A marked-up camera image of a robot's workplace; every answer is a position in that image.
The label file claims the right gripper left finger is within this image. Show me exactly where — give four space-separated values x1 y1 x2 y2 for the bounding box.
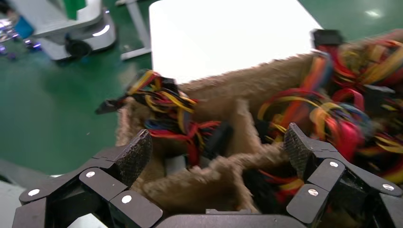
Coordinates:
12 129 163 228

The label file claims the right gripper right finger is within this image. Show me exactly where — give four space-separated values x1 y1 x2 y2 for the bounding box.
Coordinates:
284 123 403 228

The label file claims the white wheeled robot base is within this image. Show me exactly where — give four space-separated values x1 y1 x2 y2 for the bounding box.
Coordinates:
6 0 117 60

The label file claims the brown cardboard divider box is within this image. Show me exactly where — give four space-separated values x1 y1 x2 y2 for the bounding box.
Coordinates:
115 29 403 218

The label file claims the white table leg frame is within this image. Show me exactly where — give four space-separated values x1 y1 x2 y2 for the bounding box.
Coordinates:
115 0 153 61

